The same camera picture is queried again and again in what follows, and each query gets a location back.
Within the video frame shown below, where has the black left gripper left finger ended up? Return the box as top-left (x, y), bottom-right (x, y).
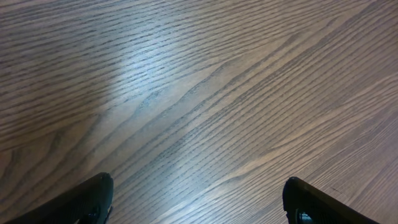
top-left (6, 172), bottom-right (114, 224)

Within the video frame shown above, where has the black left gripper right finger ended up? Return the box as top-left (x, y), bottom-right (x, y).
top-left (282, 177), bottom-right (377, 224)

